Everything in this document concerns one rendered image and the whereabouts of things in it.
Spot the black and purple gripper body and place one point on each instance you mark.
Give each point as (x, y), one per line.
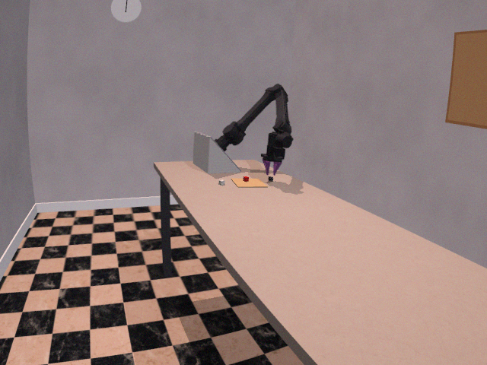
(269, 159)

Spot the tan mat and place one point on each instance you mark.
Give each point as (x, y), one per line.
(250, 184)

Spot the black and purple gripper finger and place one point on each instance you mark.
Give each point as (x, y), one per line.
(276, 165)
(267, 165)

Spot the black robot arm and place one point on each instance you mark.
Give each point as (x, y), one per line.
(282, 138)

